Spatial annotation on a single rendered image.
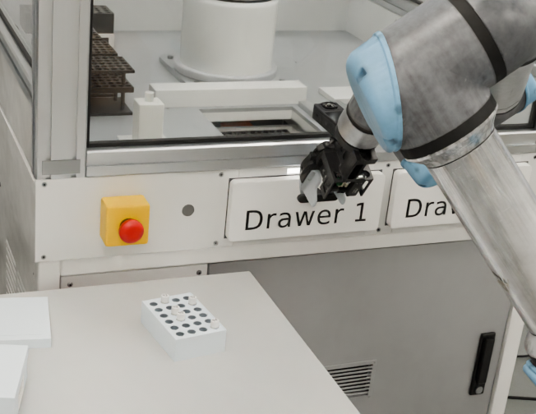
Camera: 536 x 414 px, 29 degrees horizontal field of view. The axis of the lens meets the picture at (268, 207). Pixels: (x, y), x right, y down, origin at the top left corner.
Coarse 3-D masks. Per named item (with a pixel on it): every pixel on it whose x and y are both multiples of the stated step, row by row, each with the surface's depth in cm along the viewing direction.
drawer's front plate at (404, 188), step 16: (400, 176) 185; (528, 176) 196; (400, 192) 186; (416, 192) 188; (432, 192) 189; (400, 208) 188; (416, 208) 189; (432, 208) 190; (448, 208) 192; (400, 224) 189; (416, 224) 190; (432, 224) 192
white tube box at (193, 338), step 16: (144, 304) 158; (160, 304) 159; (176, 304) 159; (144, 320) 159; (160, 320) 154; (176, 320) 155; (192, 320) 155; (208, 320) 156; (160, 336) 154; (176, 336) 151; (192, 336) 151; (208, 336) 152; (224, 336) 154; (176, 352) 151; (192, 352) 152; (208, 352) 154
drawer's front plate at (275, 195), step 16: (288, 176) 178; (384, 176) 183; (240, 192) 174; (256, 192) 175; (272, 192) 176; (288, 192) 177; (368, 192) 184; (240, 208) 175; (256, 208) 176; (272, 208) 177; (288, 208) 179; (304, 208) 180; (320, 208) 181; (336, 208) 182; (352, 208) 184; (368, 208) 185; (240, 224) 176; (256, 224) 178; (272, 224) 179; (304, 224) 181; (320, 224) 182; (336, 224) 184; (352, 224) 185; (368, 224) 186; (240, 240) 178
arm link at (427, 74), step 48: (432, 0) 108; (384, 48) 106; (432, 48) 105; (480, 48) 105; (384, 96) 106; (432, 96) 106; (480, 96) 108; (384, 144) 110; (432, 144) 108; (480, 144) 109; (480, 192) 110; (528, 192) 112; (480, 240) 114; (528, 240) 112; (528, 288) 114; (528, 336) 120
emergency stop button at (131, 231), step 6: (126, 222) 163; (132, 222) 163; (138, 222) 163; (120, 228) 163; (126, 228) 162; (132, 228) 163; (138, 228) 163; (120, 234) 163; (126, 234) 163; (132, 234) 163; (138, 234) 163; (126, 240) 163; (132, 240) 164; (138, 240) 164
